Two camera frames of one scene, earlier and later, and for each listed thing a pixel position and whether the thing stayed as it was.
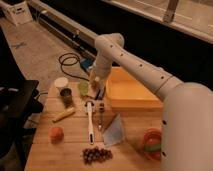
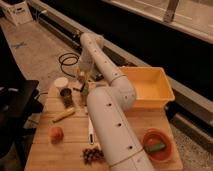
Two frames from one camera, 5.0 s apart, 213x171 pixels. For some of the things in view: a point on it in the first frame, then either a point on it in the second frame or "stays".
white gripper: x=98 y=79 -> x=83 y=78
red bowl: x=153 y=136 stays
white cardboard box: x=19 y=13 stays
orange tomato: x=56 y=135 stays
